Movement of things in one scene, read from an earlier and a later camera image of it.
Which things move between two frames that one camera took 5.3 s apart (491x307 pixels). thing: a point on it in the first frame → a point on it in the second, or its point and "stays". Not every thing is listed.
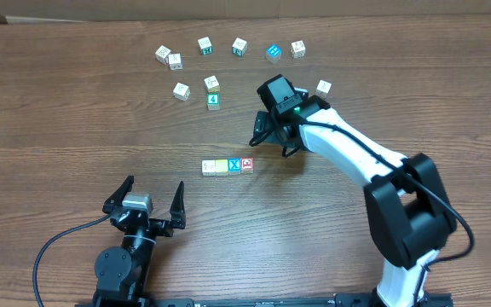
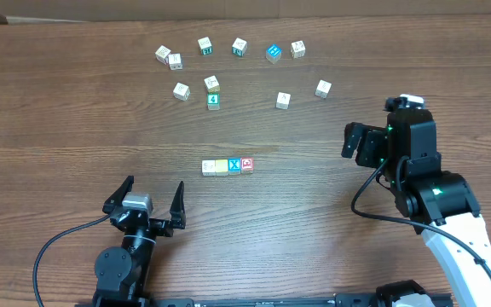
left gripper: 176,215 stays
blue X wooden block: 234,165 stays
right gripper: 268,131 → 371,142
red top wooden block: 246,165 stays
